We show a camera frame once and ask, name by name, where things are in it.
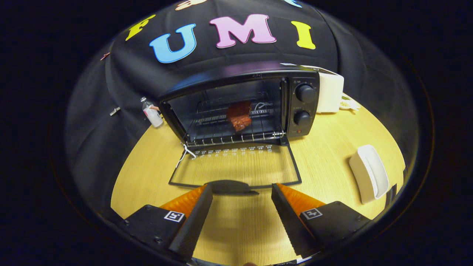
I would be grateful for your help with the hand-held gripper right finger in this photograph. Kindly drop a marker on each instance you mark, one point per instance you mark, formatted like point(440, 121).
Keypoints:
point(288, 225)

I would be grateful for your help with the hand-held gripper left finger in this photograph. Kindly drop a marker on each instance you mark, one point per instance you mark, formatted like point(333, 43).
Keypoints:
point(194, 225)

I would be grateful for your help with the red meat slice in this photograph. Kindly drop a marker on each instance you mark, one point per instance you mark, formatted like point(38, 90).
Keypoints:
point(239, 116)

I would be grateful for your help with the black toaster oven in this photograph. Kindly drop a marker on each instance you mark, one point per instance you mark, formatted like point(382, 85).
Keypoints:
point(221, 75)

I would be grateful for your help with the white pop-up toaster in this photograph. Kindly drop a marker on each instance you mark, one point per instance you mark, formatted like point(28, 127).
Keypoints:
point(330, 92)

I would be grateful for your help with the white rectangular dish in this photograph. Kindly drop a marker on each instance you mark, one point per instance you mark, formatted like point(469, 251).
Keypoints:
point(364, 177)

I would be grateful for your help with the small clear plastic bottle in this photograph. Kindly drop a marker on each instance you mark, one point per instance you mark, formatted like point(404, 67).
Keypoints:
point(152, 113)

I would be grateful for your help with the white dish with green beans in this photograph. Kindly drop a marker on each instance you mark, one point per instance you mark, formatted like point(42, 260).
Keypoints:
point(349, 103)

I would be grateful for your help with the white clip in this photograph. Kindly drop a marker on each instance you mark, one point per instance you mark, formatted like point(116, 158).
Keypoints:
point(115, 111)

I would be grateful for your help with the black backdrop cloth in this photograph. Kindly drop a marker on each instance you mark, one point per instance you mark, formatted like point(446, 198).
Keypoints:
point(111, 111)

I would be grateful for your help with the pink clothespin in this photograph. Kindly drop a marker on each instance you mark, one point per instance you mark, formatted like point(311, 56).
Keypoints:
point(105, 56)

